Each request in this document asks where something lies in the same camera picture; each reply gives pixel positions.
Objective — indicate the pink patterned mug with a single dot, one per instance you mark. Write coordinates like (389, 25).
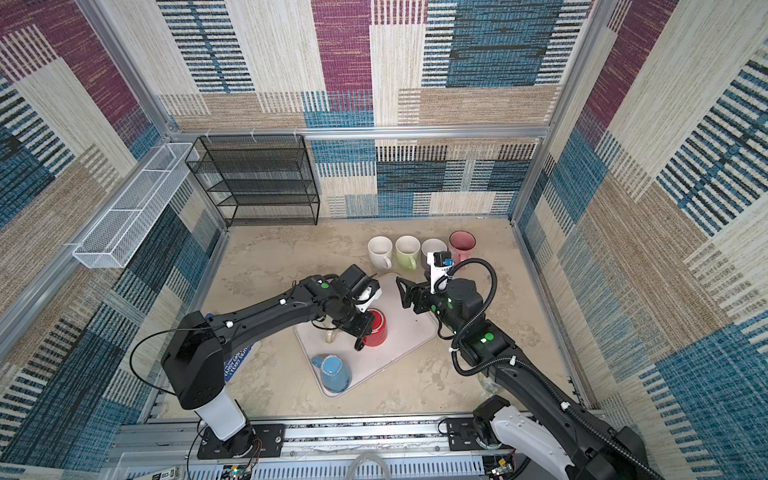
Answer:
(461, 245)

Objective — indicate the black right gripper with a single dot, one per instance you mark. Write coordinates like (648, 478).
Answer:
(422, 290)

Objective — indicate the blue book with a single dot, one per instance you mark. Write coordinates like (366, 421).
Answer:
(234, 363)

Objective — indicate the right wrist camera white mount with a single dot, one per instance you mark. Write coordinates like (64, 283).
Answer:
(439, 263)

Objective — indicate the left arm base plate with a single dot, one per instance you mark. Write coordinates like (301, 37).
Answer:
(260, 440)

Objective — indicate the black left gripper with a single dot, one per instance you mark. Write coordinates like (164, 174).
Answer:
(364, 328)

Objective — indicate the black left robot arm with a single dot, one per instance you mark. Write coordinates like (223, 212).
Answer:
(195, 358)

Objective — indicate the red mug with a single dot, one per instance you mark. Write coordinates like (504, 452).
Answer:
(379, 331)

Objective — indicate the aluminium front rail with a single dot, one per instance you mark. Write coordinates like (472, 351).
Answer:
(367, 447)

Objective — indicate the white mug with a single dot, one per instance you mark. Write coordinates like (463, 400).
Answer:
(380, 252)

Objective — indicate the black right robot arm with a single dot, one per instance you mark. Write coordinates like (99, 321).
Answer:
(562, 437)

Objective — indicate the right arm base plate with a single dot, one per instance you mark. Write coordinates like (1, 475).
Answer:
(468, 434)

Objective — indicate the black wire mesh shelf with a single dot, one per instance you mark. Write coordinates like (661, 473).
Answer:
(257, 180)

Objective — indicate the blue mug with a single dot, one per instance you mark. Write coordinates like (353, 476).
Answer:
(335, 375)

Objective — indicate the white plastic tray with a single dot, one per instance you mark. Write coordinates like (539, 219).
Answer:
(406, 331)

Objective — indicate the white wire mesh basket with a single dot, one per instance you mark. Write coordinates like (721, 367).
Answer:
(113, 241)

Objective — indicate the purple mug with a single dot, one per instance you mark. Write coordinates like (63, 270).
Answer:
(429, 246)

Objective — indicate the light green mug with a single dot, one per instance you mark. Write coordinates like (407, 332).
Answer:
(407, 251)

